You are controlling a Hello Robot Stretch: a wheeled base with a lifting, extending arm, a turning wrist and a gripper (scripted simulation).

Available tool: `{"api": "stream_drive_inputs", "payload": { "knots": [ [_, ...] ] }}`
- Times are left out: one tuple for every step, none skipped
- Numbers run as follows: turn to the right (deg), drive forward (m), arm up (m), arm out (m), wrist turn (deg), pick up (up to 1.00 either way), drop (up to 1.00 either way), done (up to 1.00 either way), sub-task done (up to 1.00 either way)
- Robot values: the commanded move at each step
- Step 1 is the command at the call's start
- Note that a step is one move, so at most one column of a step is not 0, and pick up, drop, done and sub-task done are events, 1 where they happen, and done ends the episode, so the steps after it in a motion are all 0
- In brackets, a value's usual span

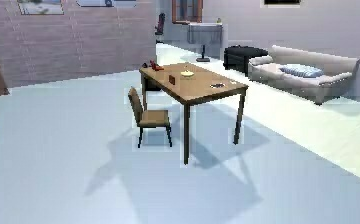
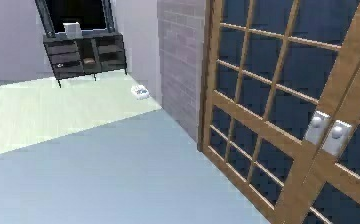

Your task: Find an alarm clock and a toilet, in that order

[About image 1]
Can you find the black toilet plunger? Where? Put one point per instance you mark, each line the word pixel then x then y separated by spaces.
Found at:
pixel 203 57

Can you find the brown wooden table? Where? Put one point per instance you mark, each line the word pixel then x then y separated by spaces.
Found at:
pixel 194 87

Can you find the brown wooden chair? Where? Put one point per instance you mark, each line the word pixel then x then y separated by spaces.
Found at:
pixel 150 117

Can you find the small brown box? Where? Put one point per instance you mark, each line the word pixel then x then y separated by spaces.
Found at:
pixel 172 79

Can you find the dark flat plate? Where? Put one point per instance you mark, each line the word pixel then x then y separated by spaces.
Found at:
pixel 217 85

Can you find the red object on table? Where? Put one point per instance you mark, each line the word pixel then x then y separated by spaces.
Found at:
pixel 155 66

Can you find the dark red hanging towel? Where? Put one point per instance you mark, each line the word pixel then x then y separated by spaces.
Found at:
pixel 160 24

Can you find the brown framed window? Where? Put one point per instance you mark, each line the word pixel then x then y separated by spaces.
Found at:
pixel 187 10

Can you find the blue striped pillow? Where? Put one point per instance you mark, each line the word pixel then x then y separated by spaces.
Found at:
pixel 301 71

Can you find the beige sofa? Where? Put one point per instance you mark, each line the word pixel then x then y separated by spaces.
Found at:
pixel 308 78

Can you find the blue framed wall picture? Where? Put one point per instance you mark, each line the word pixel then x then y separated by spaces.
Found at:
pixel 104 2

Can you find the black framed wall picture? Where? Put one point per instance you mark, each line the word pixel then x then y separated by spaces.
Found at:
pixel 281 2

